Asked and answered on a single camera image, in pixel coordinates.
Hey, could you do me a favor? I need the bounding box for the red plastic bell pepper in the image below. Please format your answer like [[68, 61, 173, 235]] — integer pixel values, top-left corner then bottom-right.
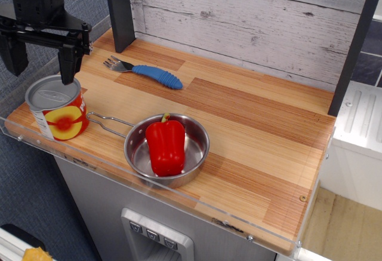
[[145, 113, 185, 177]]

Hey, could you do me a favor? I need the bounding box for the blue handled metal spork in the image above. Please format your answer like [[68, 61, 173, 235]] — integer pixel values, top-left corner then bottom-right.
[[103, 56, 183, 90]]

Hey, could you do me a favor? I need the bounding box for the dark grey right post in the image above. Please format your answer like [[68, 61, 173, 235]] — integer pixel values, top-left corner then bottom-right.
[[328, 0, 379, 117]]

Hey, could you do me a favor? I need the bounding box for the yellow object at corner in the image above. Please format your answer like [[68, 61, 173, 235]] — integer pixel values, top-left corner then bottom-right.
[[22, 247, 53, 261]]

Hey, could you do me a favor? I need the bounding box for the white toy sink unit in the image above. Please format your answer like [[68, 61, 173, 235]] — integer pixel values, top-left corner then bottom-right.
[[319, 82, 381, 210]]

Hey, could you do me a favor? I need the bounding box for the small steel pan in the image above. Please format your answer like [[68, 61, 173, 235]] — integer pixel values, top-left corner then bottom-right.
[[87, 112, 210, 188]]

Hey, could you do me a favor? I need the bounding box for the dark grey left post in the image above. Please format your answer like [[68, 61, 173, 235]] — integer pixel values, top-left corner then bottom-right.
[[107, 0, 135, 53]]

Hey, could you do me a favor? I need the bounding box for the orange labelled tin can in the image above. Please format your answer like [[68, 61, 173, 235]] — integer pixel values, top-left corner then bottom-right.
[[25, 75, 89, 141]]

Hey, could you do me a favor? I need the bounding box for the grey toy fridge cabinet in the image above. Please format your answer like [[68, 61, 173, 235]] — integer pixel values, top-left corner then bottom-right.
[[56, 158, 276, 260]]

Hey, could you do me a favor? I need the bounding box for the dark grey post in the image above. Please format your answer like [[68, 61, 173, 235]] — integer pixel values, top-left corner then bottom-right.
[[328, 0, 379, 117], [107, 0, 135, 53]]

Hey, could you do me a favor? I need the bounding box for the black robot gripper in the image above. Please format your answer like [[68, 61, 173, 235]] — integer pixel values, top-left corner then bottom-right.
[[1, 0, 91, 85]]

